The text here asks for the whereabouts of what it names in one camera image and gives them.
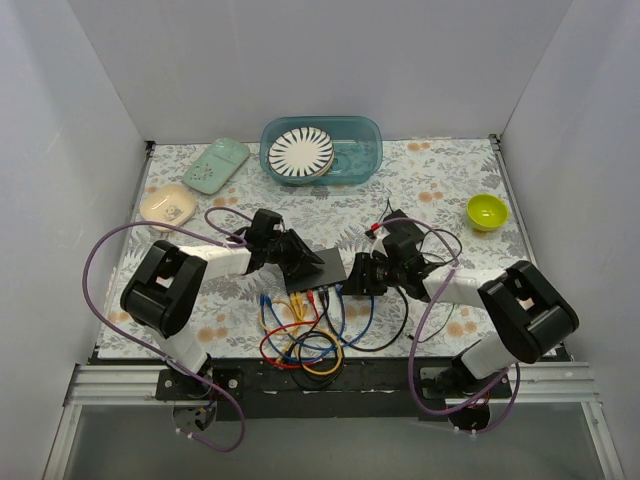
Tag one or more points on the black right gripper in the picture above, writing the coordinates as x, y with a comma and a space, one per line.
370, 273

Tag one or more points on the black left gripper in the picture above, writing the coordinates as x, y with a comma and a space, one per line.
289, 248

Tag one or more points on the black power adapter brick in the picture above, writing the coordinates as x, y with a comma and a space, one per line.
407, 228

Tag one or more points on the black network switch box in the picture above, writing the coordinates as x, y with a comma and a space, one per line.
328, 273

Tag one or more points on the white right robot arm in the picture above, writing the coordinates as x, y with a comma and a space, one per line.
529, 315

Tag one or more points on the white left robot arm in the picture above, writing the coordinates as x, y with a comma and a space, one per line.
161, 294

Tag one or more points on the floral table mat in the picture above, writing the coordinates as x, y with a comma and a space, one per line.
430, 180

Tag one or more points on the lime green bowl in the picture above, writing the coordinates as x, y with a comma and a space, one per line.
486, 212

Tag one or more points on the blue striped white plate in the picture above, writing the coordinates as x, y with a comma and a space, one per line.
301, 152

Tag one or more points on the green rectangular ceramic dish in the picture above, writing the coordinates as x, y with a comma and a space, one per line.
215, 166

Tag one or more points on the beige square panda dish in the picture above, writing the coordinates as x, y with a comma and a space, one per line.
171, 205

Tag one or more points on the teal plastic basin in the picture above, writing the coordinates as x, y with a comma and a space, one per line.
357, 142

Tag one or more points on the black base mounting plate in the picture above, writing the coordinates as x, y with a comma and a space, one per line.
365, 387

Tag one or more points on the aluminium frame rail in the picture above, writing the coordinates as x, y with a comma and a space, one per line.
137, 384

